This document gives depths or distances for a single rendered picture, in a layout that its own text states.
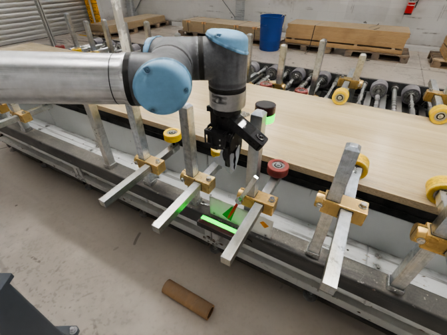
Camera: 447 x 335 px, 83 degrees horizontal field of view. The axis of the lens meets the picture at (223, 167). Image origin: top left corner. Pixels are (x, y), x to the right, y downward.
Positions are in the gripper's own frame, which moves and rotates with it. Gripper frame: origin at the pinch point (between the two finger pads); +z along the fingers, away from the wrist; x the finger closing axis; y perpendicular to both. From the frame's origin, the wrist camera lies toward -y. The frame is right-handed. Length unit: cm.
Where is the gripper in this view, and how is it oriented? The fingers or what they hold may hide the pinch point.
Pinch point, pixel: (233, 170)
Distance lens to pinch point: 74.6
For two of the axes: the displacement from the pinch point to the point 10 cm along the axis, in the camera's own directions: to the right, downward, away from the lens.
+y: -8.7, -3.0, 3.8
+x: -4.9, 5.4, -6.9
